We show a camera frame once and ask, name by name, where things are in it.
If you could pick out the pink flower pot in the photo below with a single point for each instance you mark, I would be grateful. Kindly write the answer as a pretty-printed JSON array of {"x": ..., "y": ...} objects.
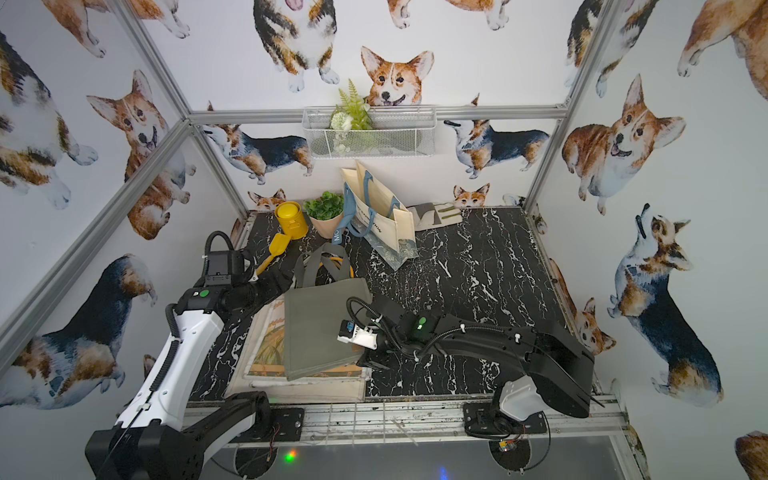
[{"x": 326, "y": 228}]

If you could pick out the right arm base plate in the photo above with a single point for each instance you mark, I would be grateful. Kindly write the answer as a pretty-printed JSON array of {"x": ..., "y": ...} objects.
[{"x": 485, "y": 421}]

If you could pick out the olive green canvas bag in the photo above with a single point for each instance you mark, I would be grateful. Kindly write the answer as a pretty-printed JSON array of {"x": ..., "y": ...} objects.
[{"x": 314, "y": 310}]

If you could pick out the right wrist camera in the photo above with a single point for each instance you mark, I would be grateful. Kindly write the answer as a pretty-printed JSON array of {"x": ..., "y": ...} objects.
[{"x": 350, "y": 332}]

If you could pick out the blue-handled canvas bag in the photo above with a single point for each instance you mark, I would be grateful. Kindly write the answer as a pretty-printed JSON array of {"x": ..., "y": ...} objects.
[{"x": 373, "y": 212}]

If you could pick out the aluminium front rail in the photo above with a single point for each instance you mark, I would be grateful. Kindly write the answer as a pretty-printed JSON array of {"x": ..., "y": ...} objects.
[{"x": 423, "y": 420}]

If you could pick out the artificial fern with flower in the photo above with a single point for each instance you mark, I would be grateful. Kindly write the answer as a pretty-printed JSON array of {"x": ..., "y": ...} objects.
[{"x": 351, "y": 114}]

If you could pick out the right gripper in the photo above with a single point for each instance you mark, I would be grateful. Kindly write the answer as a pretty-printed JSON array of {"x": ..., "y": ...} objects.
[{"x": 374, "y": 359}]

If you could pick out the green succulent plant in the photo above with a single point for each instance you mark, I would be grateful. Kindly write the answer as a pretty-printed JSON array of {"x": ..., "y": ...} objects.
[{"x": 325, "y": 207}]

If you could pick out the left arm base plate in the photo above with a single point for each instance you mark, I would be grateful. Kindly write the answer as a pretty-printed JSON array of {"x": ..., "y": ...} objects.
[{"x": 285, "y": 425}]

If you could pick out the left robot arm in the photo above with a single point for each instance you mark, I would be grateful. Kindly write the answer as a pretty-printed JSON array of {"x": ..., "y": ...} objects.
[{"x": 149, "y": 440}]

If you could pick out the white wire wall basket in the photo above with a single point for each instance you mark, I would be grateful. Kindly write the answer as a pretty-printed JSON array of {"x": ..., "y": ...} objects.
[{"x": 387, "y": 132}]

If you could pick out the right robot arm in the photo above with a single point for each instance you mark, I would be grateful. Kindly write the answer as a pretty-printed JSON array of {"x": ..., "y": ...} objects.
[{"x": 553, "y": 369}]

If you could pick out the yellow-handled canvas bag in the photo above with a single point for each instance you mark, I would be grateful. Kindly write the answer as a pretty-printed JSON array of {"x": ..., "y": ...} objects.
[{"x": 268, "y": 355}]

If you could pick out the white Monet canvas bag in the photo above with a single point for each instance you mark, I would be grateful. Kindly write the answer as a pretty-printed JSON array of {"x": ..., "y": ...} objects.
[{"x": 306, "y": 390}]

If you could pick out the folded striped canvas bag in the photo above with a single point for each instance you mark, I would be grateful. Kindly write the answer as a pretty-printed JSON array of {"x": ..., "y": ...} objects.
[{"x": 435, "y": 215}]

